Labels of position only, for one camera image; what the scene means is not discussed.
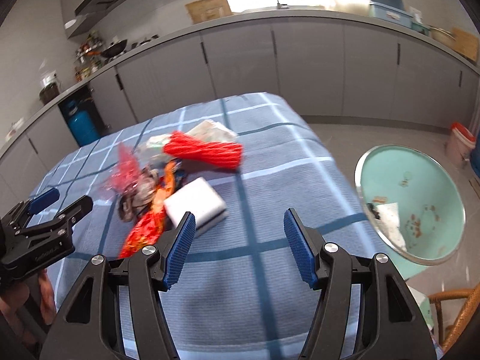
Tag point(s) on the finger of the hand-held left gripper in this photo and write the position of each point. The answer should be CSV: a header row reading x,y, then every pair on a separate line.
x,y
45,200
75,210

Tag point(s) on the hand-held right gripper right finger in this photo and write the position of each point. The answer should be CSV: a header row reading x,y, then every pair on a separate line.
x,y
300,251

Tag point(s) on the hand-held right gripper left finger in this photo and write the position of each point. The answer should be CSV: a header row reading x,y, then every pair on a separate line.
x,y
180,251

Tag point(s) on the red orange plastic wrapper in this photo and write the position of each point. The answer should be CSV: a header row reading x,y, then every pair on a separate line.
x,y
148,228

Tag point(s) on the white sponge block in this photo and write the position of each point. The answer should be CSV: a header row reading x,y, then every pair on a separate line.
x,y
195,204

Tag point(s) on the translucent red plastic bag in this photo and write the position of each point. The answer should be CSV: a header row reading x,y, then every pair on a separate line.
x,y
125,172

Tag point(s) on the grey plastic bag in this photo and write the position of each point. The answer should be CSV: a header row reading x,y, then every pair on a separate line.
x,y
137,195

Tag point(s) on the black woven net sleeve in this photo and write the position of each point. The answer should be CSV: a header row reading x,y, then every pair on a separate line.
x,y
372,210

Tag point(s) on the white paper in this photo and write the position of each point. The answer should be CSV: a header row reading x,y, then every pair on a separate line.
x,y
392,225

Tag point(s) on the red foam net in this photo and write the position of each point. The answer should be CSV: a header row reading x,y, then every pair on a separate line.
x,y
206,150

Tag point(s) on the white printed plastic bag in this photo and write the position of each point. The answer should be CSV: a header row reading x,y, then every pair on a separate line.
x,y
210,129

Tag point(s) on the green bin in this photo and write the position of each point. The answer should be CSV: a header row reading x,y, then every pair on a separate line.
x,y
431,195

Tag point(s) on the person's left hand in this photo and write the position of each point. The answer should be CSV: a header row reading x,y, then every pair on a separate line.
x,y
48,296

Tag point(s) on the blue checked tablecloth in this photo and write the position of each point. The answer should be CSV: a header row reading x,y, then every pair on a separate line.
x,y
243,288

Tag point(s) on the blue gas cylinder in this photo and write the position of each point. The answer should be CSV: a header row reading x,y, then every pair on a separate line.
x,y
82,123

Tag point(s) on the dark rice cooker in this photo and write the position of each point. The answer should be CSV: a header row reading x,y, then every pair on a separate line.
x,y
49,93

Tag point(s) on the spice rack with bottles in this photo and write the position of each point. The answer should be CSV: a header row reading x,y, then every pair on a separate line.
x,y
88,56

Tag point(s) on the black wok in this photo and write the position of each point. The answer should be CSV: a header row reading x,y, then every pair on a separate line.
x,y
114,48

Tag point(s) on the wicker chair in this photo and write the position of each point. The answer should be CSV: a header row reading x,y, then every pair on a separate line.
x,y
457,318

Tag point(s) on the gas stove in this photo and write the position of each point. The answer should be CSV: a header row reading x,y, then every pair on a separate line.
x,y
144,40

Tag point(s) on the grey kitchen counter cabinets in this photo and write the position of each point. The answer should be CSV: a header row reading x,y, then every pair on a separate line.
x,y
300,63

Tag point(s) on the pink bucket with red liner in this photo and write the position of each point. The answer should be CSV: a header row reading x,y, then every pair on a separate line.
x,y
460,144

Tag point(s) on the white plastic tub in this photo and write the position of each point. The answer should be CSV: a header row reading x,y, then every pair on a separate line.
x,y
347,3

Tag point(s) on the small green basket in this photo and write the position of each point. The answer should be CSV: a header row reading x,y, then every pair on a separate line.
x,y
420,28

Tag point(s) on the blue dish rack box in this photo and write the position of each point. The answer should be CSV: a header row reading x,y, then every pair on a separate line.
x,y
388,9

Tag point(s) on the metal bowl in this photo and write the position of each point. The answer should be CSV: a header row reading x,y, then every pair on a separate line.
x,y
443,34

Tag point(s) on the light wooden board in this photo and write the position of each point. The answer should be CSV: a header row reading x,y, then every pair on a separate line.
x,y
465,45

